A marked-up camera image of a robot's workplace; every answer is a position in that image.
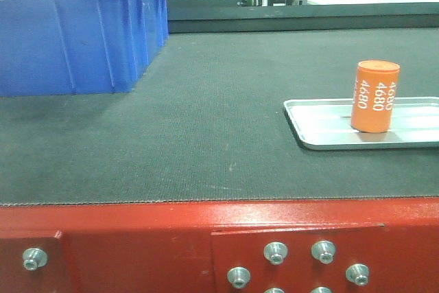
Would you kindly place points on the steel bolt far left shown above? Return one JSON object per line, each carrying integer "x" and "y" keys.
{"x": 34, "y": 258}

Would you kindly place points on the steel bolt upper middle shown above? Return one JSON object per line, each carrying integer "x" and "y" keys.
{"x": 275, "y": 252}

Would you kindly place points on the steel bolt lower right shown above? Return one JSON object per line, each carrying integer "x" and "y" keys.
{"x": 358, "y": 274}

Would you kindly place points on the steel bolt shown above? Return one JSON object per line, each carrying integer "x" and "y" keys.
{"x": 34, "y": 258}
{"x": 239, "y": 277}
{"x": 275, "y": 252}
{"x": 358, "y": 274}
{"x": 324, "y": 251}

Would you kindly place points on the steel bolt lower left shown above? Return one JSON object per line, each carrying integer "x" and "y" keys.
{"x": 239, "y": 277}

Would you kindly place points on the silver metal tray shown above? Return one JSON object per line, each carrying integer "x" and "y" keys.
{"x": 325, "y": 124}

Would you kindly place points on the steel bolt upper right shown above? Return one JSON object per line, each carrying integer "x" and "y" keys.
{"x": 324, "y": 251}

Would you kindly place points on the red conveyor frame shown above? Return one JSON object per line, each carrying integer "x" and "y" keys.
{"x": 191, "y": 246}

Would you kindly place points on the dark green conveyor belt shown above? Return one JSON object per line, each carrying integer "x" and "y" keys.
{"x": 206, "y": 122}

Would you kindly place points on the blue plastic crate on conveyor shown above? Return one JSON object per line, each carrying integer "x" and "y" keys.
{"x": 68, "y": 47}

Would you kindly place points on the orange cylindrical capacitor 4680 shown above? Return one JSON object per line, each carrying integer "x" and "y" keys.
{"x": 374, "y": 95}

